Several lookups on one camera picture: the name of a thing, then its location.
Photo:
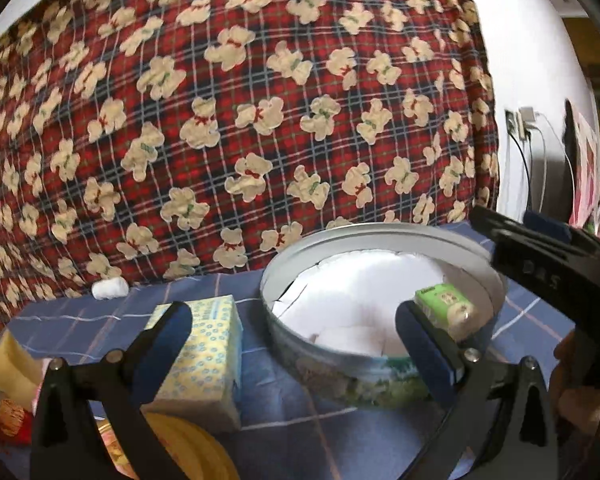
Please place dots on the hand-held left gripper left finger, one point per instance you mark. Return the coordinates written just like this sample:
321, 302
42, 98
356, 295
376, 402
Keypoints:
172, 332

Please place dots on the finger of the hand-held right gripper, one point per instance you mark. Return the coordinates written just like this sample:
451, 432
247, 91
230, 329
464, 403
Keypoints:
547, 226
535, 265

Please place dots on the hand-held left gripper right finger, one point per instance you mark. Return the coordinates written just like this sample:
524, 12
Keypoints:
425, 355

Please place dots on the yellow patterned tissue box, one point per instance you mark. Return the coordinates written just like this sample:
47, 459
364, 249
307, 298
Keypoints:
210, 360

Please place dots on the green tissue packet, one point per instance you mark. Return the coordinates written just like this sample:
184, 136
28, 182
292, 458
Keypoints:
442, 300

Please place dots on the round blue cookie tin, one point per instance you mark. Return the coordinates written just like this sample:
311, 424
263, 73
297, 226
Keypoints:
330, 372

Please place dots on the red foil packet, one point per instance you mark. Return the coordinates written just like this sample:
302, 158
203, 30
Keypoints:
7, 420

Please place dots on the person's right hand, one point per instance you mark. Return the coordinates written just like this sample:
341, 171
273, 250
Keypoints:
577, 402

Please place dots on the white cotton roll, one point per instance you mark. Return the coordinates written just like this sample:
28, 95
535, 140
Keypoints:
110, 289

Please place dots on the white paper tin liner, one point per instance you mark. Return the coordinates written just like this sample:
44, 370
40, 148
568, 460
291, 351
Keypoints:
370, 290

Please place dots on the blue plaid bed sheet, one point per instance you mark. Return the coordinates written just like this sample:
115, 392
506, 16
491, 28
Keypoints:
290, 410

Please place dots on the wooden door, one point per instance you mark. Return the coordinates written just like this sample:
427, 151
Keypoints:
592, 50

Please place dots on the red plaid bear-print blanket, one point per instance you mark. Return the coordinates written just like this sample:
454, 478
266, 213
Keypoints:
230, 110

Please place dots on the wall socket with chargers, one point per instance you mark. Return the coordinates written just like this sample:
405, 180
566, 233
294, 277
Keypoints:
527, 117

